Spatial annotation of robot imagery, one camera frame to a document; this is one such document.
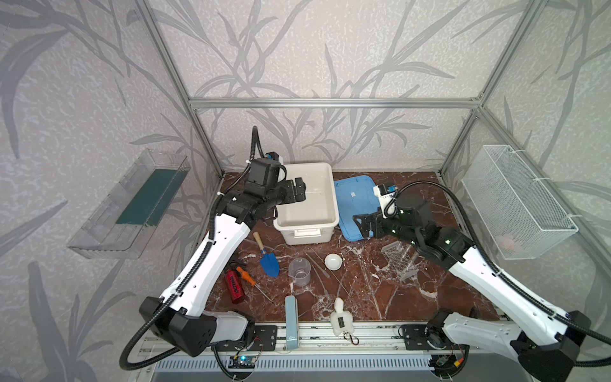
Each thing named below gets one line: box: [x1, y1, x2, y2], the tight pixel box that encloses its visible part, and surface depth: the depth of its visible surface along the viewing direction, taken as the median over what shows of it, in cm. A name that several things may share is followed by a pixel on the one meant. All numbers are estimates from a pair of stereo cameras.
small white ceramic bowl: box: [324, 253, 343, 271], surface depth 91 cm
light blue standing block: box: [284, 295, 300, 351], surface depth 74 cm
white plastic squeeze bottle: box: [330, 296, 355, 337], surface depth 76 cm
